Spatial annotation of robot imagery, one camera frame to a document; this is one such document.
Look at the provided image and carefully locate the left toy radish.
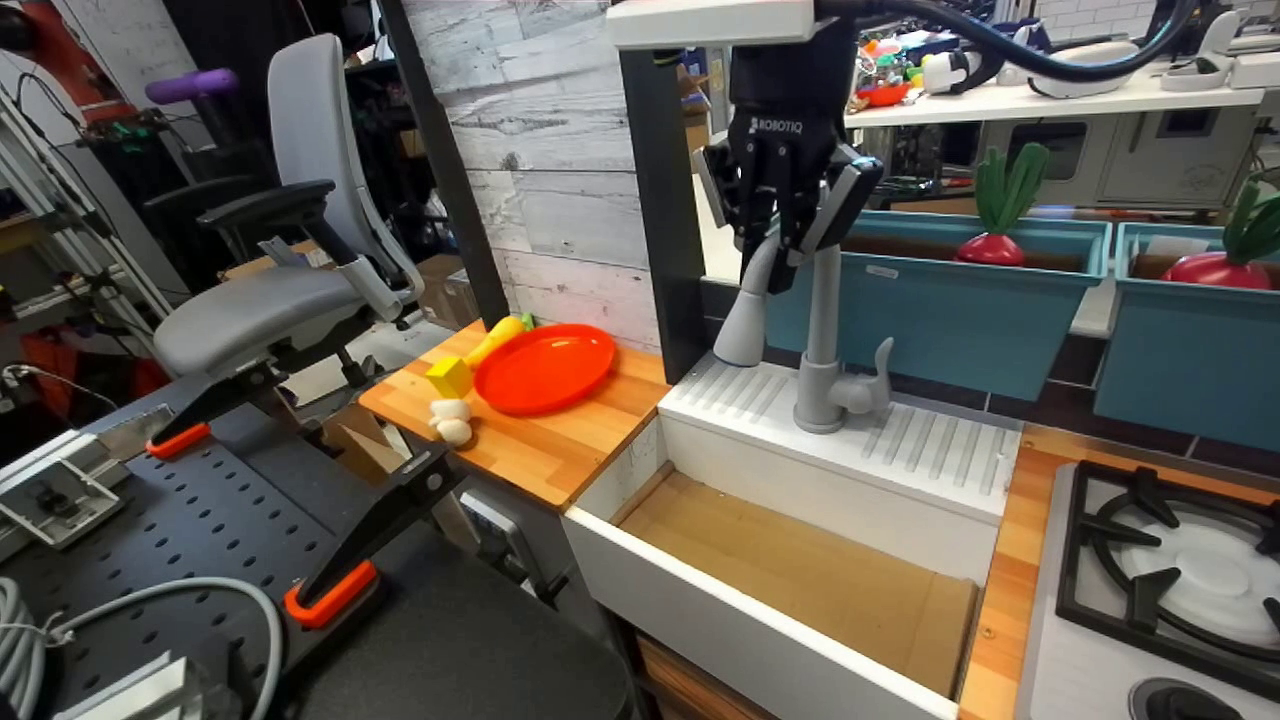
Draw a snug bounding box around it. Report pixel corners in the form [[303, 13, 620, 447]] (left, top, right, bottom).
[[958, 140, 1047, 263]]

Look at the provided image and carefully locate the wooden counter board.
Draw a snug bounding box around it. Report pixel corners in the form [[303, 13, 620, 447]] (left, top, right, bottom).
[[359, 321, 669, 512]]

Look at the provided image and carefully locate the grey toy tap faucet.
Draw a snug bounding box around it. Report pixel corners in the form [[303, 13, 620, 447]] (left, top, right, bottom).
[[712, 236, 896, 438]]

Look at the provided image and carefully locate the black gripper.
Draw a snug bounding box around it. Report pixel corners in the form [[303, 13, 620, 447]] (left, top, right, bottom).
[[707, 19, 886, 298]]

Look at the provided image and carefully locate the near black orange clamp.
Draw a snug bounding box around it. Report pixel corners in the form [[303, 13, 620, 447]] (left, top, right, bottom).
[[279, 453, 462, 632]]

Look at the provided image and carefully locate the yellow toy corn cob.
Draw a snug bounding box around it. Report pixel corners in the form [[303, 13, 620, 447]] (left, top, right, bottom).
[[466, 315, 536, 369]]

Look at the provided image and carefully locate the white background table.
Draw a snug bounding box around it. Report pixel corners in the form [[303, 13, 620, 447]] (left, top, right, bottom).
[[849, 68, 1265, 212]]

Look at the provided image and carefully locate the white toy sink basin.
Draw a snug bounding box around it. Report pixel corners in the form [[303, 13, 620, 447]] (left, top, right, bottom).
[[565, 361, 1022, 720]]

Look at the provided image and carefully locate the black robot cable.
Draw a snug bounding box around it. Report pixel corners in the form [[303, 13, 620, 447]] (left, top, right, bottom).
[[851, 0, 1204, 89]]

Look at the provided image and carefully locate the far black orange clamp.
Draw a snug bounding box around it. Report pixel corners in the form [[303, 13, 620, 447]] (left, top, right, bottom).
[[143, 364, 290, 460]]

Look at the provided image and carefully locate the toy radish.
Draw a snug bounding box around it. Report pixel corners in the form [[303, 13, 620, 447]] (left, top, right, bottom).
[[1167, 183, 1280, 288], [958, 140, 1047, 263]]

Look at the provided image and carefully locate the black perforated work table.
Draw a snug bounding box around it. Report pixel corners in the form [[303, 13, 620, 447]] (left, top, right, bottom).
[[0, 414, 632, 720]]

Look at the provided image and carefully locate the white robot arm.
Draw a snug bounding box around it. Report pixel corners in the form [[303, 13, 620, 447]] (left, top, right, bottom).
[[608, 0, 859, 292]]

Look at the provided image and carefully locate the left teal planter box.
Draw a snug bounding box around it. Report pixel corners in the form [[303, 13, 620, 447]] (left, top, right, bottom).
[[761, 206, 1117, 405]]

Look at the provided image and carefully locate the small grey mount plate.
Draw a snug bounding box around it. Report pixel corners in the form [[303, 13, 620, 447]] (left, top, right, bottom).
[[0, 460, 120, 550]]

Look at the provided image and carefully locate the grey cable hose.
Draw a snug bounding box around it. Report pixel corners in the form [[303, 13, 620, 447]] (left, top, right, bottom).
[[0, 574, 290, 720]]

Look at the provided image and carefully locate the yellow toy block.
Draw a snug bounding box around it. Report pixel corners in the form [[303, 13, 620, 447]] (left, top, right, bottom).
[[430, 355, 473, 401]]

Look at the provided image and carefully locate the orange plastic plate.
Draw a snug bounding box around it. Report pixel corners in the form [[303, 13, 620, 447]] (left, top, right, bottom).
[[477, 325, 620, 415]]

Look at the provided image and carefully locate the right toy radish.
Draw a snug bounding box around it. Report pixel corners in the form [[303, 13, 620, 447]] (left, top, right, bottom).
[[1167, 183, 1280, 288]]

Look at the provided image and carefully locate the toy gas stove top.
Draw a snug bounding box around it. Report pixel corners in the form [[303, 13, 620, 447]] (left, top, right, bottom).
[[1018, 460, 1280, 720]]

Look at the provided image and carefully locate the grey office chair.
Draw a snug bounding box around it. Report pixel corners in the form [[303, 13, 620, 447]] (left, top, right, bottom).
[[151, 33, 425, 382]]

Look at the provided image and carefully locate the teal planter box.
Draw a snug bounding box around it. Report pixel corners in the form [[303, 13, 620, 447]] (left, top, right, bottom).
[[761, 206, 1117, 405], [1095, 226, 1280, 453]]

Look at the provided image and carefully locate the right teal planter box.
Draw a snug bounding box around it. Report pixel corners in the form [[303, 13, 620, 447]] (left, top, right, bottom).
[[1095, 226, 1280, 453]]

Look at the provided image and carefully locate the black orange clamp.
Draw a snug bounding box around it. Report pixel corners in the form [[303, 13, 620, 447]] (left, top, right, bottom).
[[143, 364, 290, 460], [279, 453, 462, 632]]

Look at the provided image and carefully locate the black vertical post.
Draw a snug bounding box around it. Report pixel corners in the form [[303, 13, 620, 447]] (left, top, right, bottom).
[[620, 48, 712, 384]]

